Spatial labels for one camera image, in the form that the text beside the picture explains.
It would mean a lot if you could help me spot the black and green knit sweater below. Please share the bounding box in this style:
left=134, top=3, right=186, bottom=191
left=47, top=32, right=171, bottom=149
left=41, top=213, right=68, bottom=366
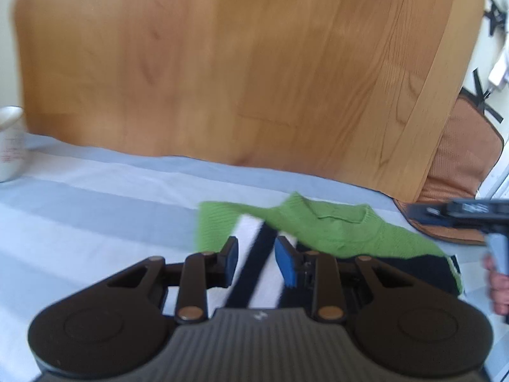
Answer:
left=195, top=192, right=464, bottom=309

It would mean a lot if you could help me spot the brown seat cushion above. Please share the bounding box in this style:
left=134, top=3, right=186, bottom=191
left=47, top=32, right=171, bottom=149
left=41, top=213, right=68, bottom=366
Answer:
left=394, top=95, right=505, bottom=243

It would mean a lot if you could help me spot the white enamel mug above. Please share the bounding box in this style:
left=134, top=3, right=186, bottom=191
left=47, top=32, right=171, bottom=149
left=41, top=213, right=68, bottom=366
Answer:
left=0, top=106, right=25, bottom=183

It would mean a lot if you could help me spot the person's right hand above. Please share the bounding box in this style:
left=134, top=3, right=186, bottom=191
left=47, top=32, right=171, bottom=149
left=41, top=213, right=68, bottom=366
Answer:
left=483, top=255, right=509, bottom=315

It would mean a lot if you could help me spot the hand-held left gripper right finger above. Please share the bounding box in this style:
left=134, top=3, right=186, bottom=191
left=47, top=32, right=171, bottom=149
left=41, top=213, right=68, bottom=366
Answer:
left=275, top=236, right=398, bottom=324

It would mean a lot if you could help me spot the blue striped bed sheet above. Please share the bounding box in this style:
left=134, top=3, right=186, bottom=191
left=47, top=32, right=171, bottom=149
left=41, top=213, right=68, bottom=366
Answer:
left=0, top=133, right=509, bottom=382

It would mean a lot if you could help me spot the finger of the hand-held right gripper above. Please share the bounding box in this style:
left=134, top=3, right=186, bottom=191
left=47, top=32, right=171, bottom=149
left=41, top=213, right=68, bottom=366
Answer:
left=409, top=203, right=448, bottom=223

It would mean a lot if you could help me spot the black tape cross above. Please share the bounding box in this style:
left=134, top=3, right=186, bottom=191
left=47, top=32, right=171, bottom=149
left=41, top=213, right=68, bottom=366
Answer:
left=471, top=69, right=504, bottom=124

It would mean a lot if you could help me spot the wooden headboard panel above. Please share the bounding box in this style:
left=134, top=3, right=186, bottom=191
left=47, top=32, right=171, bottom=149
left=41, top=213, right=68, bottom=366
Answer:
left=14, top=0, right=488, bottom=203

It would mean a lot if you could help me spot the black tape strip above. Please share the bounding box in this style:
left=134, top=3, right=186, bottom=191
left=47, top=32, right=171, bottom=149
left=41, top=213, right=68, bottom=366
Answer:
left=483, top=8, right=506, bottom=36

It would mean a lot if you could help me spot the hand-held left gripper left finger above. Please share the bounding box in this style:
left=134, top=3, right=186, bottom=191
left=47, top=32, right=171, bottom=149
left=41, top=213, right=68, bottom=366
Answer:
left=107, top=237, right=239, bottom=324

